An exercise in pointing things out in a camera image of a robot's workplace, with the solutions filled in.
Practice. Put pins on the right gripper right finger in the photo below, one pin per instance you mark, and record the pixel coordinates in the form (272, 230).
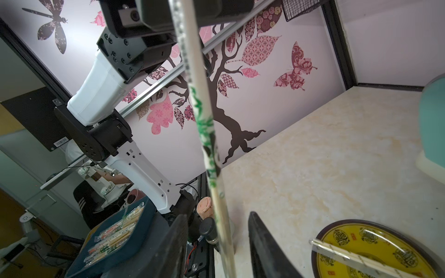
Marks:
(267, 258)

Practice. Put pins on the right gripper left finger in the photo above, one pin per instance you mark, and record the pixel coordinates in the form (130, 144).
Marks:
(162, 254)

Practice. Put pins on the chopsticks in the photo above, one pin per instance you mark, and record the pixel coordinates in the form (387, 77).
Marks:
(357, 262)

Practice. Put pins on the chopsticks panda wrapper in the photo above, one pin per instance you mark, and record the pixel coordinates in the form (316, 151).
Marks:
(207, 135)

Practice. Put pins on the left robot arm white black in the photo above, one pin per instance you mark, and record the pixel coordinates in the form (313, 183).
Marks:
(137, 40)

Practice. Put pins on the blue tray of chopsticks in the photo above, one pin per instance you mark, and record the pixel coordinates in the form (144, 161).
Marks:
(116, 240)

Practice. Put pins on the black lid spice jar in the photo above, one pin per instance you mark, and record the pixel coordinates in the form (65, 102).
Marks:
(208, 230)

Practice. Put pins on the pink lid spice jar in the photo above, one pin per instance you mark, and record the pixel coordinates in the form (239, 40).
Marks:
(205, 208)

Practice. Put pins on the seated person in background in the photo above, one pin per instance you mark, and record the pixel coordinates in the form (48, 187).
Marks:
(102, 192)

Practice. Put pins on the yellow patterned plate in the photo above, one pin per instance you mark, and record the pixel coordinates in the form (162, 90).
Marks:
(385, 245)

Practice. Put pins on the mint green toaster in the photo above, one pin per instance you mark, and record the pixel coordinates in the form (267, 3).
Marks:
(431, 119)

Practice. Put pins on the aluminium frame bar left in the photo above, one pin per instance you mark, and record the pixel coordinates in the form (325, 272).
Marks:
(185, 23)

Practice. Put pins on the black wire wall basket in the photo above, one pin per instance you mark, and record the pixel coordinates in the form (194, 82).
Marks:
(295, 8)

